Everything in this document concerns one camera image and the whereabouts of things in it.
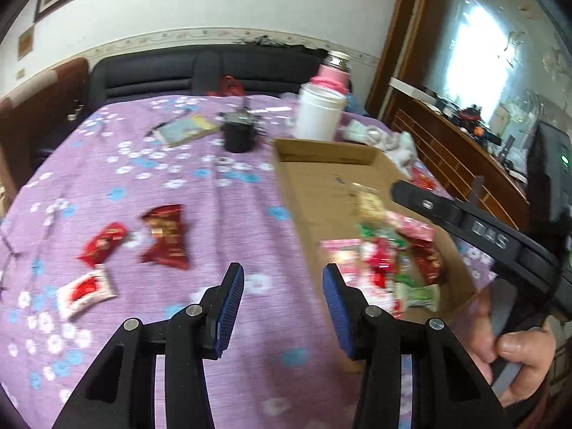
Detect red bag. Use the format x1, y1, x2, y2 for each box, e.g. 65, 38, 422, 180
217, 76, 246, 97

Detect large wall mirror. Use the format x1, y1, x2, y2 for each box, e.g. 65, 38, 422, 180
424, 0, 572, 153

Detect wooden cabinet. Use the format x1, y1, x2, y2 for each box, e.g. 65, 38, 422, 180
366, 0, 541, 233

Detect dark cloth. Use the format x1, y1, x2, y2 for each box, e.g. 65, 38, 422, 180
237, 33, 331, 56

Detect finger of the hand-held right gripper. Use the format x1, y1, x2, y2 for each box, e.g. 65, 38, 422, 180
469, 175, 486, 208
391, 179, 471, 234

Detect white flat box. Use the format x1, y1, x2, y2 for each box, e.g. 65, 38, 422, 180
389, 77, 441, 101

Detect white cloth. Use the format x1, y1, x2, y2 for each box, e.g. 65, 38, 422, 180
342, 118, 380, 144

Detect black sofa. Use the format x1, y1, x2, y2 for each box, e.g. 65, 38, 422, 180
87, 49, 358, 114

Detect white plastic jar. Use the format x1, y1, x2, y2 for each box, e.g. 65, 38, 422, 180
292, 83, 347, 141

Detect flat printed card packet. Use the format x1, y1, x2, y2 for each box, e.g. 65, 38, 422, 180
156, 115, 220, 146

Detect person's right hand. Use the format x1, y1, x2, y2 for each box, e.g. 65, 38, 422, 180
468, 285, 557, 408

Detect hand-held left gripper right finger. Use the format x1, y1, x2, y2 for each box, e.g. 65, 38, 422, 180
322, 263, 506, 429

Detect white cotton gloves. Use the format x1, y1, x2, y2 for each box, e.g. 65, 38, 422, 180
380, 129, 418, 175

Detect brown cardboard box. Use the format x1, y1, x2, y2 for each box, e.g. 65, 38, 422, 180
270, 138, 478, 374

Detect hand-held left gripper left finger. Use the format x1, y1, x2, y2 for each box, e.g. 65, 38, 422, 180
53, 262, 246, 429

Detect red candy wrappers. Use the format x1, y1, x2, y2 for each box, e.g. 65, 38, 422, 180
409, 167, 436, 191

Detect red white snack packet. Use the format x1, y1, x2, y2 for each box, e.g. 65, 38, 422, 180
56, 266, 118, 320
362, 239, 398, 287

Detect beige wall switch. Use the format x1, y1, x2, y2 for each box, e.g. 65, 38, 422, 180
17, 29, 35, 59

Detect pink sleeved bottle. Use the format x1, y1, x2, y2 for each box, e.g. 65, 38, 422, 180
317, 50, 351, 94

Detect black cup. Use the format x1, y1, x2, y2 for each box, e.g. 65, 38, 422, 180
222, 109, 257, 153

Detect purple floral tablecloth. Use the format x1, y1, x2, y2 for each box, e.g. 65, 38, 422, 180
0, 94, 497, 429

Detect gold green snack packet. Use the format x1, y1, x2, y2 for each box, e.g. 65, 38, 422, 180
355, 190, 403, 240

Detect blue snack bag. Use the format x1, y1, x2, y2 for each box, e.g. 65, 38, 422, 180
344, 94, 367, 117

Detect bright red snack packet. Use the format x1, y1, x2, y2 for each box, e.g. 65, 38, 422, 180
78, 222, 130, 265

